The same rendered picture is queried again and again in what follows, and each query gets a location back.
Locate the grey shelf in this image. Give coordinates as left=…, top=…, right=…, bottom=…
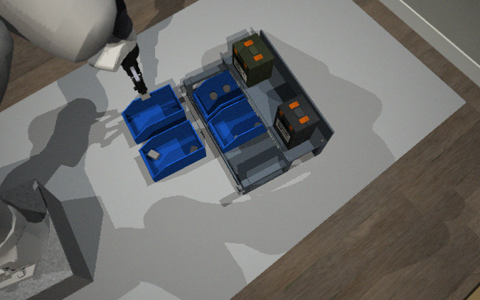
left=178, top=30, right=335, bottom=195

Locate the olive green case with orange latches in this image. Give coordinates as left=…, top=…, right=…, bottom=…
left=233, top=33, right=274, bottom=88

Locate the blue bin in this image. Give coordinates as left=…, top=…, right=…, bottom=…
left=208, top=98, right=267, bottom=153
left=122, top=84, right=187, bottom=144
left=192, top=70, right=245, bottom=123
left=139, top=120, right=206, bottom=182

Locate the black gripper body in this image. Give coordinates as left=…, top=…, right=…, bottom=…
left=121, top=44, right=139, bottom=73

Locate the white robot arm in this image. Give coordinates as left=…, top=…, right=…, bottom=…
left=0, top=0, right=137, bottom=290

